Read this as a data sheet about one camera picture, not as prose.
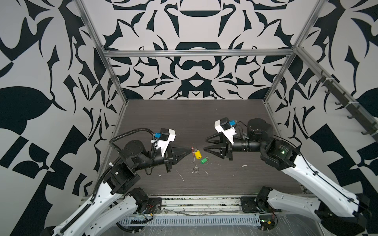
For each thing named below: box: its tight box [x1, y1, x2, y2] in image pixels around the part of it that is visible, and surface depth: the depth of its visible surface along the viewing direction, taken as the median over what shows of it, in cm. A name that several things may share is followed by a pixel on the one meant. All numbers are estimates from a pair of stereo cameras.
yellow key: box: [194, 148, 203, 160], surface depth 58 cm
